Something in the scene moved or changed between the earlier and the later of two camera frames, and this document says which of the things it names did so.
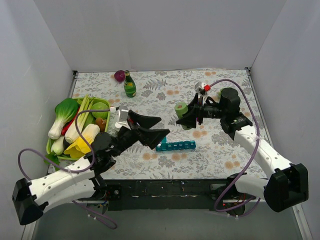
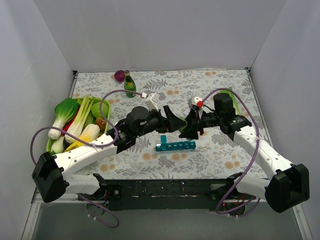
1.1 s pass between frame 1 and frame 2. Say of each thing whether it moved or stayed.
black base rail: stayed
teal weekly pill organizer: stayed
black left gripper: moved
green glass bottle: stayed
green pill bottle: moved
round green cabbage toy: stayed
